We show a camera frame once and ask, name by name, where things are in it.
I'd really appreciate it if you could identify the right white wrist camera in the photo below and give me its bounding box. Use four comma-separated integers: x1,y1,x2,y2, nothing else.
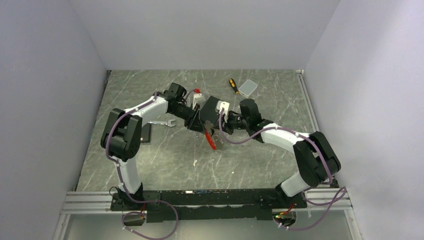
216,100,230,116

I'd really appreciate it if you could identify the silver open-end wrench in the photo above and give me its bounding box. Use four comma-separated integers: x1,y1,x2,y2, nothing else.
148,119,176,128

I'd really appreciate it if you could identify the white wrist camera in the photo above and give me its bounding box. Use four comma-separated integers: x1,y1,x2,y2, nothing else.
191,88,206,110
216,100,230,116

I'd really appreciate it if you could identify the black rectangular block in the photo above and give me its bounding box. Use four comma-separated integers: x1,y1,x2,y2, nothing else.
199,96,223,125

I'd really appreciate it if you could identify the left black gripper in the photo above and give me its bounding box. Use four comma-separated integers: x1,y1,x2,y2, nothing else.
169,103,206,134

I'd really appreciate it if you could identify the black network switch box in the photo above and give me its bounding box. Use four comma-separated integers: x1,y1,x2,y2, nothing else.
140,124,152,144

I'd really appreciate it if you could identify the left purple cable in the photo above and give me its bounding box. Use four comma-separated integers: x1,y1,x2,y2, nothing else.
105,87,200,240

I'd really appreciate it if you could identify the yellow black screwdriver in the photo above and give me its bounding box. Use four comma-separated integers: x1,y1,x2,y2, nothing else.
228,78,242,102

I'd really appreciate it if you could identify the small white square box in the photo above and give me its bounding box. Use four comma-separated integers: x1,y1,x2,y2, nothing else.
238,79,258,99

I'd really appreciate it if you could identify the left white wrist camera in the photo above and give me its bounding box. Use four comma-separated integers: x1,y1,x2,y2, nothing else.
191,88,206,110

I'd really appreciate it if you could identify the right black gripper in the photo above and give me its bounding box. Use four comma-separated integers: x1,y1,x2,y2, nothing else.
213,111,250,136

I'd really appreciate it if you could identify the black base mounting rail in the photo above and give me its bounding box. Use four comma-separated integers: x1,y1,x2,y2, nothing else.
110,188,307,223

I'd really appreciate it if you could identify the aluminium frame rail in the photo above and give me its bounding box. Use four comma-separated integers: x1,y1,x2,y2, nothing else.
61,188,353,214

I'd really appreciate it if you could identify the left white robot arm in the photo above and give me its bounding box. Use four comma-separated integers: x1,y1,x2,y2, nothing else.
100,83,205,210

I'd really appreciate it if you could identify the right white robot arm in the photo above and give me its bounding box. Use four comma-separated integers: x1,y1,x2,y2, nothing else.
213,99,341,208

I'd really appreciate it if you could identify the red and white keychain tag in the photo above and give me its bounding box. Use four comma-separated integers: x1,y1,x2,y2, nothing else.
204,120,224,151

